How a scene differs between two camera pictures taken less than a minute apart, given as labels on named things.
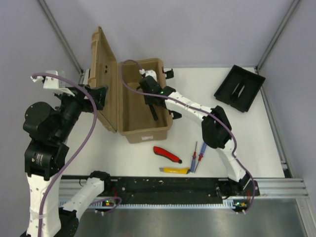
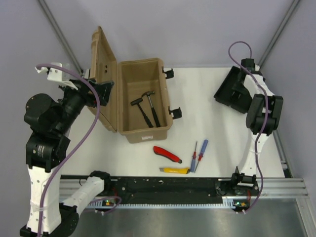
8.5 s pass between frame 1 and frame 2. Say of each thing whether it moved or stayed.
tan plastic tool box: stayed
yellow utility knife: stayed
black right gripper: moved
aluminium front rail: stayed
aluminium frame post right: stayed
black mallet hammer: moved
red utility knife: stayed
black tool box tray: stayed
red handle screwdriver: stayed
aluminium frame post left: stayed
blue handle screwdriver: moved
